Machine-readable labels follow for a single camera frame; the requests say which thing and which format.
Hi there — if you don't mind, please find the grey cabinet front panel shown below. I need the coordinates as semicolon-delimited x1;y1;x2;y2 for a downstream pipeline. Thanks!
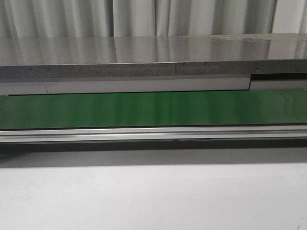
0;73;307;95

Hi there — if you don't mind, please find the dark granite counter slab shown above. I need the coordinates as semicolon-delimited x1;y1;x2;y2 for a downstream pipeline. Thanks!
0;34;307;80

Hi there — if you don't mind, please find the green conveyor belt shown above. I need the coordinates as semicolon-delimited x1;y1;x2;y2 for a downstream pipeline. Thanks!
0;89;307;130

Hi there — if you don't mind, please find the white pleated curtain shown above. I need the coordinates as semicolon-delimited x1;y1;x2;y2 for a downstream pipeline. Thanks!
0;0;307;38

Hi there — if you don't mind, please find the aluminium conveyor side rail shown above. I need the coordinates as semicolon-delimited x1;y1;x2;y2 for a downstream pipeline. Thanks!
0;125;307;143

